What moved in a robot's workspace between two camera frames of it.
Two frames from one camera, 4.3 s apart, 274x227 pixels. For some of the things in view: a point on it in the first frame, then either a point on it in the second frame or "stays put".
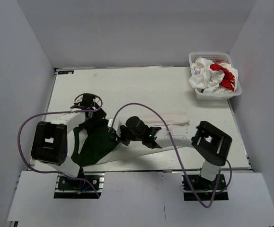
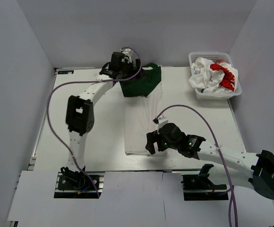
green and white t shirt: [98, 145] → [143, 104]
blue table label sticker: [64, 72] stays put
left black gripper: [99, 113] → [131, 65]
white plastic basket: [225, 56] stays put
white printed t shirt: [217, 77] stays put
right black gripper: [121, 137] → [154, 137]
